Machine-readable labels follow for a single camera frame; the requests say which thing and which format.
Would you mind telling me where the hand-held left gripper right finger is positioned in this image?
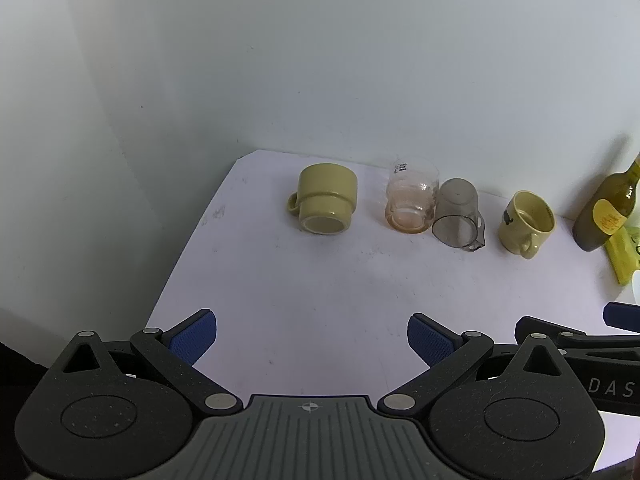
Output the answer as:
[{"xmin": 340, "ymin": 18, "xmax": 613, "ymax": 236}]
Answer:
[{"xmin": 377, "ymin": 312, "xmax": 582, "ymax": 415}]

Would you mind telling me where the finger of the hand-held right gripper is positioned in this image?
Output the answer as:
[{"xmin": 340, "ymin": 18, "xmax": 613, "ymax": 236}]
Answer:
[
  {"xmin": 515, "ymin": 315, "xmax": 640, "ymax": 353},
  {"xmin": 602, "ymin": 301, "xmax": 640, "ymax": 334}
]

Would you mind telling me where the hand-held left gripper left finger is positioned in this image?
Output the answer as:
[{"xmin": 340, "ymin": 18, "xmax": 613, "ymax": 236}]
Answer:
[{"xmin": 48, "ymin": 309, "xmax": 243, "ymax": 415}]

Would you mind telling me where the grey transparent measuring cup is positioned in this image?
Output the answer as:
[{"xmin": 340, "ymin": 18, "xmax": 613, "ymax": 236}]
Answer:
[{"xmin": 431, "ymin": 178, "xmax": 486, "ymax": 252}]

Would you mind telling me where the pink tinted glass cup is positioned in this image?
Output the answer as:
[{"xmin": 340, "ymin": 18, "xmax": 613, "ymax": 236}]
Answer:
[{"xmin": 385, "ymin": 156, "xmax": 440, "ymax": 234}]

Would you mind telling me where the yellow green packet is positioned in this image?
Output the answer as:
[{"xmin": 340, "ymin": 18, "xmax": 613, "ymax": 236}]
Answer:
[{"xmin": 605, "ymin": 225, "xmax": 640, "ymax": 286}]

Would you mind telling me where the dark olive oil bottle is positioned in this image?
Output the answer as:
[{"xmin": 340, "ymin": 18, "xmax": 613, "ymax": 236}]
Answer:
[{"xmin": 572, "ymin": 152, "xmax": 640, "ymax": 253}]

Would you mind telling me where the yellow mug with dark print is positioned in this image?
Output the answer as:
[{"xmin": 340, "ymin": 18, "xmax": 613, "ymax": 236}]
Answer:
[{"xmin": 497, "ymin": 190, "xmax": 556, "ymax": 260}]

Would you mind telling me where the olive green ceramic mug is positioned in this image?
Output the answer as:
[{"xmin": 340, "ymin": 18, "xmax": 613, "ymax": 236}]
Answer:
[{"xmin": 286, "ymin": 163, "xmax": 358, "ymax": 236}]

